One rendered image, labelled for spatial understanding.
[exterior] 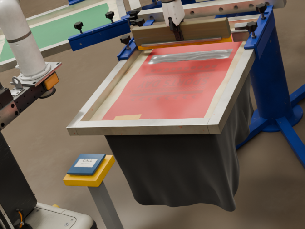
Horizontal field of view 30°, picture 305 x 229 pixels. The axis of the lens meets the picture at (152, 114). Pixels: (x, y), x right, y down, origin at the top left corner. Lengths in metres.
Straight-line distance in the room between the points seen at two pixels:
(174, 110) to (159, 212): 1.18
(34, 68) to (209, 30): 0.68
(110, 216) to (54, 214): 0.97
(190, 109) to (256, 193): 1.14
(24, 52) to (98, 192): 0.60
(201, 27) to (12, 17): 0.71
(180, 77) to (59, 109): 2.37
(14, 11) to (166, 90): 0.62
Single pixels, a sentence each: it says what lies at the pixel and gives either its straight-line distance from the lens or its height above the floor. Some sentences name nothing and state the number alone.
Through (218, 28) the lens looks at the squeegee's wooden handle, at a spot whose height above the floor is 1.08.
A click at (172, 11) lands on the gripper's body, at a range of 2.18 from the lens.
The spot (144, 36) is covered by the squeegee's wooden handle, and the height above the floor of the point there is 1.08.
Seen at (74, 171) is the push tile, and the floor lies 0.97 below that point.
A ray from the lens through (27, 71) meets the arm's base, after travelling 2.17.
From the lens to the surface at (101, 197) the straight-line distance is 1.92.
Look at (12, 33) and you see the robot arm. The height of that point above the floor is 1.33.
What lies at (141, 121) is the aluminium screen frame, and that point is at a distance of 1.92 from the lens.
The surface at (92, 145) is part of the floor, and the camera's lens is 3.83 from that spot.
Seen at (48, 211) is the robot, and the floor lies 0.28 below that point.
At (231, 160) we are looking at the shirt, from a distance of 2.12.
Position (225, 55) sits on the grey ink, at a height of 0.96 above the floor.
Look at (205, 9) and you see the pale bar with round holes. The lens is 2.54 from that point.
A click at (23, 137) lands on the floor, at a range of 4.30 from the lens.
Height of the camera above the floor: 1.96
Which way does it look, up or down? 30 degrees down
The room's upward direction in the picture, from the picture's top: 19 degrees counter-clockwise
